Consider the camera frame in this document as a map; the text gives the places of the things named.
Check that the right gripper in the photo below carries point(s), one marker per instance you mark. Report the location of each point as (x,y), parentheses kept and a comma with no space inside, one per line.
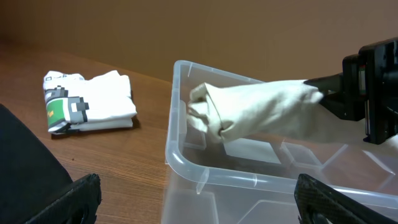
(365,89)

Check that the white label in container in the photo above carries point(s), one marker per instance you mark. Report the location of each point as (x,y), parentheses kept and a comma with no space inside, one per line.
(252,149)

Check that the clear plastic storage container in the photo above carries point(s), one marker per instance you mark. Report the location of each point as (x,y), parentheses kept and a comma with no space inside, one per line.
(208,186)

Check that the black folded garment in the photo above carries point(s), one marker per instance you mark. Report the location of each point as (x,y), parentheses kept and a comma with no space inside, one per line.
(30,173)

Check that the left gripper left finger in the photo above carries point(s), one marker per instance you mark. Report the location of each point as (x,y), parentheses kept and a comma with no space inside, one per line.
(76,203)

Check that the white pixel-print folded shirt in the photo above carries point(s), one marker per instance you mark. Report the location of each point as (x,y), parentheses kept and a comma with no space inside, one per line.
(74,104)

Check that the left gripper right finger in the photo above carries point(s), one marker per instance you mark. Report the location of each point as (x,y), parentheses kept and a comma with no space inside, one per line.
(319,203)

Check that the cream cloth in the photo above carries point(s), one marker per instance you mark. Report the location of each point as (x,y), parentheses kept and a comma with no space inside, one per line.
(288,108)

